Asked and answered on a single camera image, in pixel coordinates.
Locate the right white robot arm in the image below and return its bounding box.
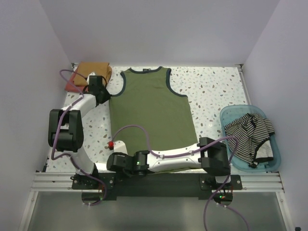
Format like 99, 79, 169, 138
106, 137, 231, 189

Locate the striped black white tank top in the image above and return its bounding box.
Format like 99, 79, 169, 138
224, 113, 275, 168

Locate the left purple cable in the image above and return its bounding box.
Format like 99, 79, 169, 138
50, 69, 108, 207

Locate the mustard folded tank top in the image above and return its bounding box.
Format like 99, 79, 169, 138
73, 62, 112, 87

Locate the olive green tank top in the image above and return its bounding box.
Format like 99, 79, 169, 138
108, 66, 200, 173

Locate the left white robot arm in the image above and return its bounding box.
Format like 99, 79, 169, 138
48, 75, 111, 189

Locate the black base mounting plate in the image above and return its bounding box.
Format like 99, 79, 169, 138
70, 173, 243, 202

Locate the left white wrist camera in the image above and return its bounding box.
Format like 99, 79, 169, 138
86, 72, 96, 83

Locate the salmon red folded tank top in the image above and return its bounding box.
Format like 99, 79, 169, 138
65, 73, 88, 93

